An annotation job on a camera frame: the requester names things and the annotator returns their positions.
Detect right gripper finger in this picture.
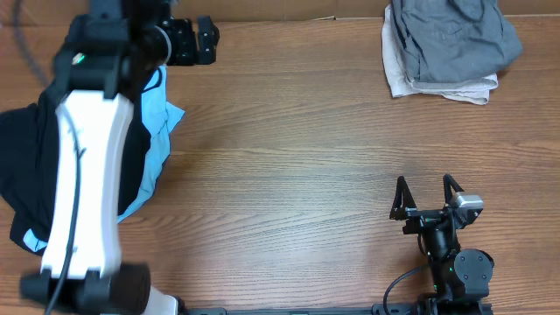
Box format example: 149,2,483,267
389,176,417,221
443,173,464,204

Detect grey shorts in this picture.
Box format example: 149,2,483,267
390,0,523,83

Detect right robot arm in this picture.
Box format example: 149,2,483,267
375,174,494,315

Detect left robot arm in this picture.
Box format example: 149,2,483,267
20,0,220,314

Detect light blue garment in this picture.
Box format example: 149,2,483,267
22,65,186,254

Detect beige folded shorts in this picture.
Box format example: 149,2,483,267
381,4,499,105

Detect black garment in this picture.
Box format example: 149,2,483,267
1,86,151,256

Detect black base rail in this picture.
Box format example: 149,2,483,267
183,303,494,315

